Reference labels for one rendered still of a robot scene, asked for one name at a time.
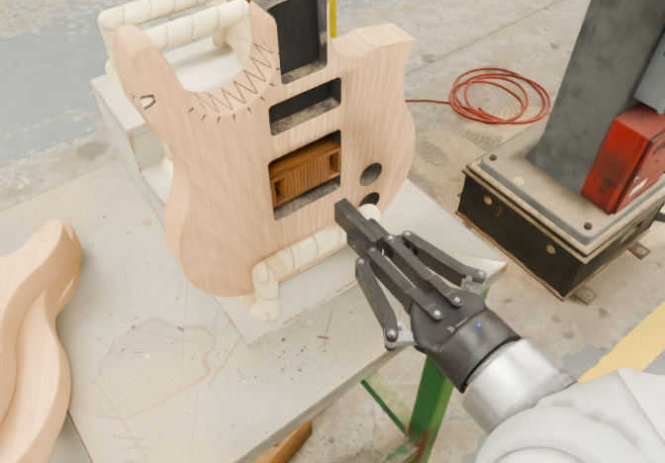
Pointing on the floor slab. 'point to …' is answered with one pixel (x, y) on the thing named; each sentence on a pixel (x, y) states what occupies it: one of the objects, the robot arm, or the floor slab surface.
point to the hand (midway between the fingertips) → (357, 228)
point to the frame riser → (545, 238)
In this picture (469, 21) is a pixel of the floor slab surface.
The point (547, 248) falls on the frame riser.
